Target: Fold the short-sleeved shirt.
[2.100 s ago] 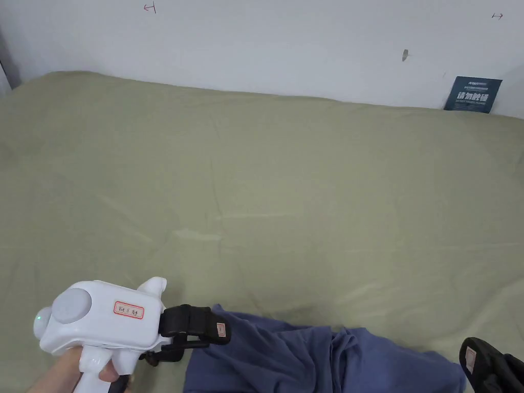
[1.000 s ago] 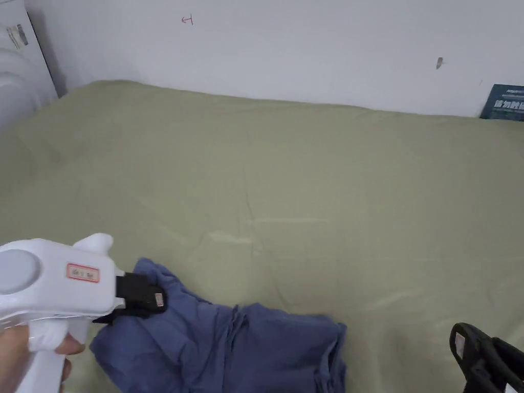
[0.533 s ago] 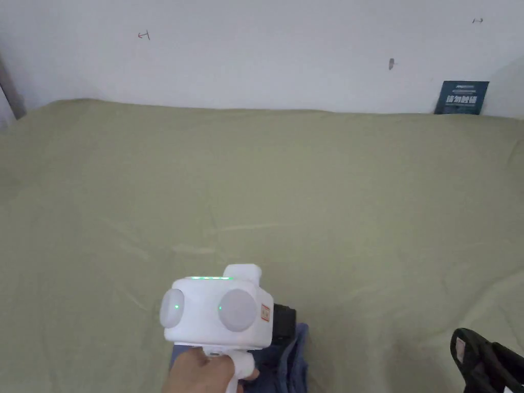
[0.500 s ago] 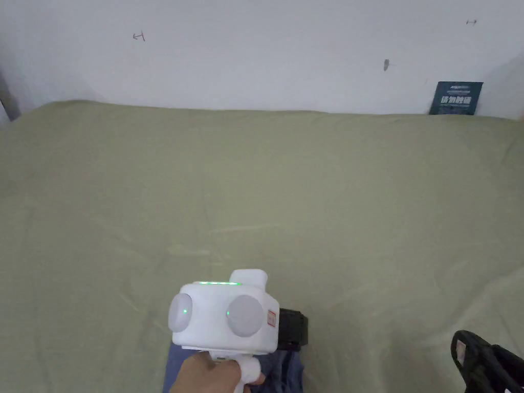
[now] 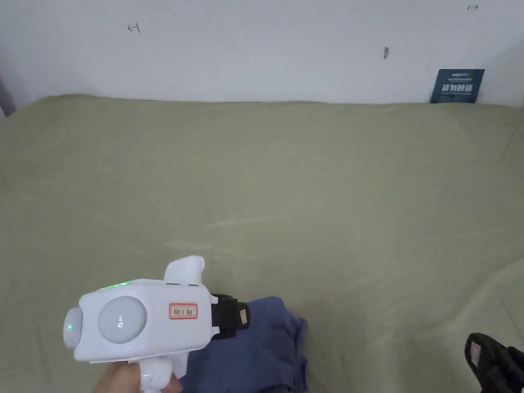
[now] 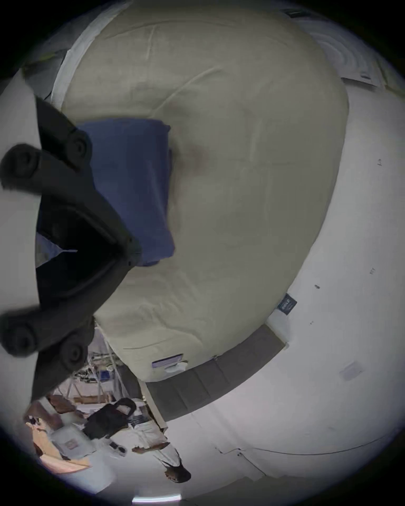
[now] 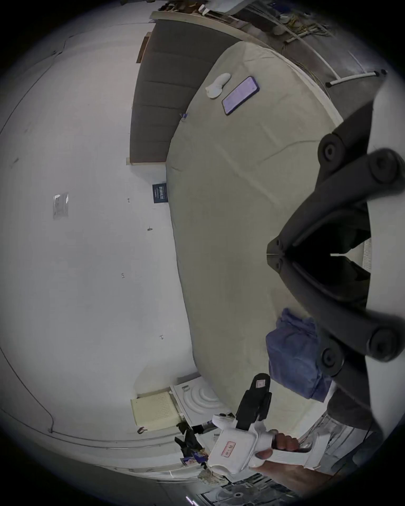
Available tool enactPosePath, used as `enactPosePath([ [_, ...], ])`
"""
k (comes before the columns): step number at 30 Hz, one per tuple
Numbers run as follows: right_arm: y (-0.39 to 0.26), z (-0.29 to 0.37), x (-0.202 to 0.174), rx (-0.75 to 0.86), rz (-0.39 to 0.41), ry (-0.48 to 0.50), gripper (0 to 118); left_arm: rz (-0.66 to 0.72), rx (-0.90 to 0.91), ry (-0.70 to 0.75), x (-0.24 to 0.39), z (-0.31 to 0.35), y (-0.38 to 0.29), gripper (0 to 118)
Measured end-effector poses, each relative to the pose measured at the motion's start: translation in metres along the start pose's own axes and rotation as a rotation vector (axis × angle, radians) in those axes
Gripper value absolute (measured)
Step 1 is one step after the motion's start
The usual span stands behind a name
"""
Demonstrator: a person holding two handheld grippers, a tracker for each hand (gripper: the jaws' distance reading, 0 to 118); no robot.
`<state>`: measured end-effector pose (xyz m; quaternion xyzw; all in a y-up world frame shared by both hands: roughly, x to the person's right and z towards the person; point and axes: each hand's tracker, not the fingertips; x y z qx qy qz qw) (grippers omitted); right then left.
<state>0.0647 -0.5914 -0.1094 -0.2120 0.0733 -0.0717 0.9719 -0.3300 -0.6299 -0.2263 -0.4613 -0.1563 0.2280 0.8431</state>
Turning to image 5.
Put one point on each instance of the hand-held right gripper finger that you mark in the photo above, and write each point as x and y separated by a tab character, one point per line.
485	360

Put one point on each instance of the bed with pale green sheet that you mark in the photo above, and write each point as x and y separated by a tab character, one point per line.
286	184

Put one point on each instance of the dark blue garment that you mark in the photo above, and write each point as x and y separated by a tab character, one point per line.
254	352

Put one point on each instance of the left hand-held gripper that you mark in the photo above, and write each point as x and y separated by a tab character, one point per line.
155	323

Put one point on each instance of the person's left hand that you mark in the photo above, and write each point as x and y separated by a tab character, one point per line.
116	380

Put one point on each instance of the dark teal printed card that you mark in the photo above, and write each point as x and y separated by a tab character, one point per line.
457	86

